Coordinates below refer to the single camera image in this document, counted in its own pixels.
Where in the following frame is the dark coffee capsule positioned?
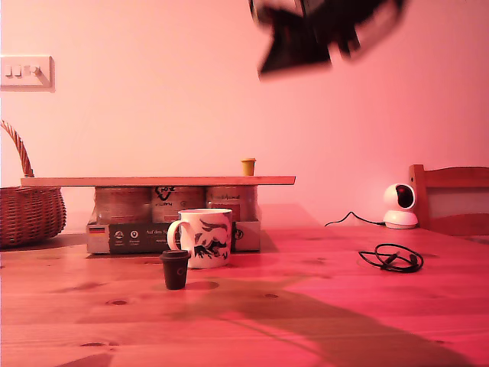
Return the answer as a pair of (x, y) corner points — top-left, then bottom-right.
(159, 250), (192, 291)

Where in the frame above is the white mug with black print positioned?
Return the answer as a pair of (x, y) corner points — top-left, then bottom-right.
(167, 208), (234, 270)

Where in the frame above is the cardboard tray of cans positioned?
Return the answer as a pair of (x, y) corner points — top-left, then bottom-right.
(86, 218), (261, 255)

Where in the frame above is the food can with script label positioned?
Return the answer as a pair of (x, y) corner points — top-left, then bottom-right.
(206, 186), (259, 222)

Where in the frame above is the wicker basket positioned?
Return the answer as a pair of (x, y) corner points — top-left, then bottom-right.
(0, 119), (66, 248)

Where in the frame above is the shrink-wrapped food can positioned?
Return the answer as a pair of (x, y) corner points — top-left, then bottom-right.
(94, 186), (153, 224)
(151, 186), (207, 224)

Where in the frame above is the black security camera cable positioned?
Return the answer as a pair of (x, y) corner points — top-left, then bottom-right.
(324, 211), (386, 227)

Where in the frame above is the white light switch plate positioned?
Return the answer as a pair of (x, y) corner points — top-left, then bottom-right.
(0, 55), (57, 93)

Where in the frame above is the wooden shelf board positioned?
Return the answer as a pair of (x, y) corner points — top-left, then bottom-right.
(21, 175), (297, 187)

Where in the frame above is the coiled black cable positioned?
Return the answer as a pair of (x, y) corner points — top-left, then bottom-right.
(358, 243), (425, 273)

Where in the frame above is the white security camera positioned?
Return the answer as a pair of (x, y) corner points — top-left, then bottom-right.
(382, 183), (419, 230)

